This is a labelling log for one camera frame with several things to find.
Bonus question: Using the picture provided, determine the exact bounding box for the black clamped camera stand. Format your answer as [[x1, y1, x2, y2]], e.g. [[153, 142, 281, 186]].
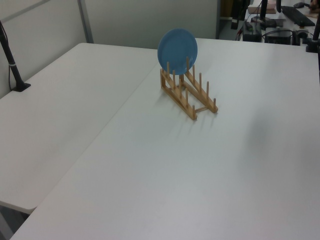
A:
[[305, 17, 320, 53]]

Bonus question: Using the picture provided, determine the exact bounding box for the black electronics box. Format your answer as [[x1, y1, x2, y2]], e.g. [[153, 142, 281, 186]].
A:
[[264, 29, 293, 45]]

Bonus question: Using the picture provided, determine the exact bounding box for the dark desktop device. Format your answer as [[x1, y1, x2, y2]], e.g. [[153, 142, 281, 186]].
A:
[[242, 20, 262, 42]]

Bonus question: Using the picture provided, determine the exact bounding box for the wooden plate rack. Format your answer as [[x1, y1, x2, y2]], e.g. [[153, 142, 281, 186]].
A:
[[159, 56, 219, 121]]

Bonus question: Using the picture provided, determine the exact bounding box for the blue round plate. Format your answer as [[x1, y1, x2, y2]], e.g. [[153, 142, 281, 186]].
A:
[[157, 28, 199, 76]]

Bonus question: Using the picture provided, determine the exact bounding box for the black camera stand with base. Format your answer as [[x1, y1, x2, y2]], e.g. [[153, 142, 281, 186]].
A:
[[0, 19, 32, 93]]

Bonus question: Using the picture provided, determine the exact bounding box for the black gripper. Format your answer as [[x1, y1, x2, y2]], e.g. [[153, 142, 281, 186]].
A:
[[231, 0, 248, 30]]

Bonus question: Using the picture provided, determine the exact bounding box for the black keyboard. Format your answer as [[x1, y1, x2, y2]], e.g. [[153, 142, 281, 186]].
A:
[[280, 5, 316, 27]]

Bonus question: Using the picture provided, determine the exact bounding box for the thin grey stand cable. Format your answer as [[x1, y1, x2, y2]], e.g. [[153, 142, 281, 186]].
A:
[[6, 65, 15, 91]]

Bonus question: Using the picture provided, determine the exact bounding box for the black monitor stand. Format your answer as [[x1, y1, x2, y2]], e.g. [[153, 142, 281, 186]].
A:
[[250, 0, 277, 29]]

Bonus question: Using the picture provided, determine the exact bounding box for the brown cardboard panel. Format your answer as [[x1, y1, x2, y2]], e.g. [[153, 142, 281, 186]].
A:
[[220, 0, 233, 18]]

